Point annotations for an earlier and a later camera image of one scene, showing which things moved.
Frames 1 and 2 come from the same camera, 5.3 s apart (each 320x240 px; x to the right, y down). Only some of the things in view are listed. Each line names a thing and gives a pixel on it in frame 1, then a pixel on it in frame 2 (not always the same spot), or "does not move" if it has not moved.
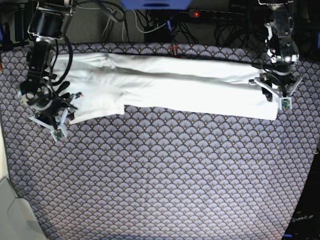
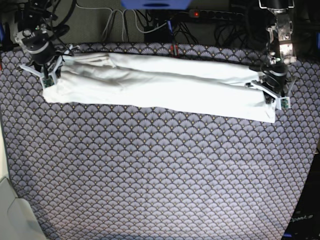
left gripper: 49,105 to 40,50
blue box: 156,4 does not move
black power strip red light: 214,14 does not move
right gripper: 282,79 does not move
